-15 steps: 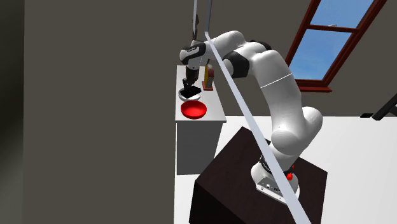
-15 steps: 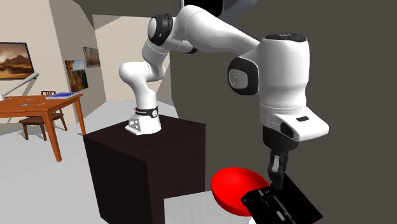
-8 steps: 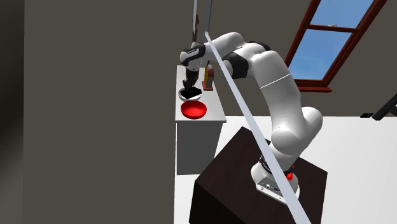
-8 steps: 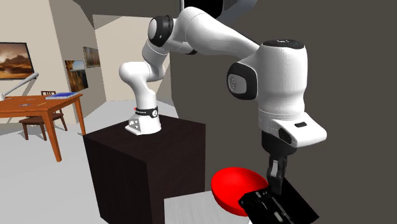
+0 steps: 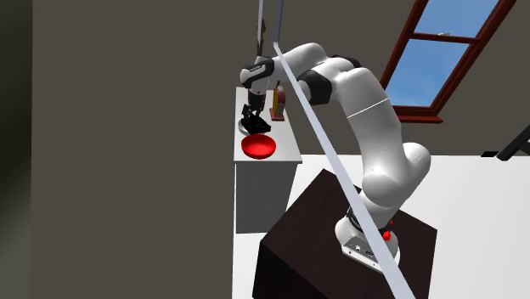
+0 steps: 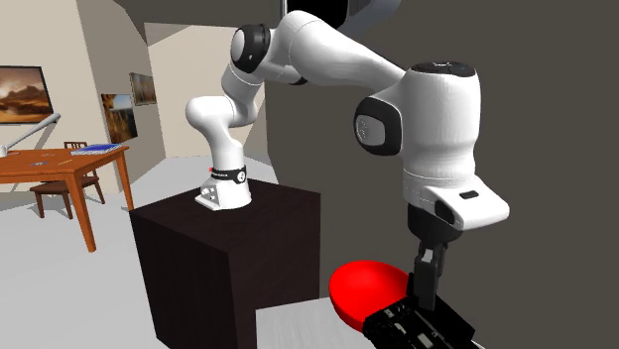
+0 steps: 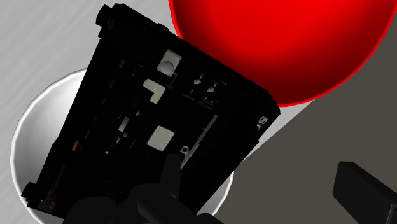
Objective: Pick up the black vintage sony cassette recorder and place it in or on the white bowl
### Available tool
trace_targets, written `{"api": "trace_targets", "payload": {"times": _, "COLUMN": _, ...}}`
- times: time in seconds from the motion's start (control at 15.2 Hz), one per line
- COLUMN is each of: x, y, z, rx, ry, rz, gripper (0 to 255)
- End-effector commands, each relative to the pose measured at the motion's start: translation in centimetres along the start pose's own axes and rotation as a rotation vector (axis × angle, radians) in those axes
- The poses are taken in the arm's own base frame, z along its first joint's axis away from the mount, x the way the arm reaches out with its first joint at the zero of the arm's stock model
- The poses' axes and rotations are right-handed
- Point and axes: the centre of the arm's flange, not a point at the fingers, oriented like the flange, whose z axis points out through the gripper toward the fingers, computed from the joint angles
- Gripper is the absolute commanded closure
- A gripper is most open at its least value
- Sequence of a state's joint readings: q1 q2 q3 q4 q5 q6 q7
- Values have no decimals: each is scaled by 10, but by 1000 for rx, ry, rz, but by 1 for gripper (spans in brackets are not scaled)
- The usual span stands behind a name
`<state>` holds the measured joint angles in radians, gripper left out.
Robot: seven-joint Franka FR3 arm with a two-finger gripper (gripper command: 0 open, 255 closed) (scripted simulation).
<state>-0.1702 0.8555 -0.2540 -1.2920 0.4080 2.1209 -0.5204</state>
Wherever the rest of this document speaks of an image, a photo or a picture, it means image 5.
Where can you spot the grey plate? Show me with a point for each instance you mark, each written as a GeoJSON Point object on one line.
{"type": "Point", "coordinates": [241, 128]}

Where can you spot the yellow bottle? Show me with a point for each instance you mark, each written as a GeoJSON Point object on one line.
{"type": "Point", "coordinates": [275, 101]}

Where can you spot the white cabinet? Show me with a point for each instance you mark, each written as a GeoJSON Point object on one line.
{"type": "Point", "coordinates": [265, 194]}

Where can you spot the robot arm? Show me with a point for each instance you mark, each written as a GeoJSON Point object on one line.
{"type": "Point", "coordinates": [372, 124]}

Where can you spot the white thin frame bars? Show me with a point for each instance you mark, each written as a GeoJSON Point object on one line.
{"type": "Point", "coordinates": [331, 153]}

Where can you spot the red bowl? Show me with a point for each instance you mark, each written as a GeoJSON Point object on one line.
{"type": "Point", "coordinates": [258, 145]}

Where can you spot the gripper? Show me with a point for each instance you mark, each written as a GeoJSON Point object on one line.
{"type": "Point", "coordinates": [256, 100]}

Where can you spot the dark red bottle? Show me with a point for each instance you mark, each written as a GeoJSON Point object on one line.
{"type": "Point", "coordinates": [281, 101]}

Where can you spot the black angular object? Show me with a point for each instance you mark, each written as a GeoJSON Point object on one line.
{"type": "Point", "coordinates": [256, 124]}

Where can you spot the dark brown robot stand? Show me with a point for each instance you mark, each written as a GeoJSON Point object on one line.
{"type": "Point", "coordinates": [306, 248]}

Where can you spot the red bottle holder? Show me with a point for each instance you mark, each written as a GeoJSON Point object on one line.
{"type": "Point", "coordinates": [276, 117]}

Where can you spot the red framed window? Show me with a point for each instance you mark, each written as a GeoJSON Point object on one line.
{"type": "Point", "coordinates": [430, 66]}

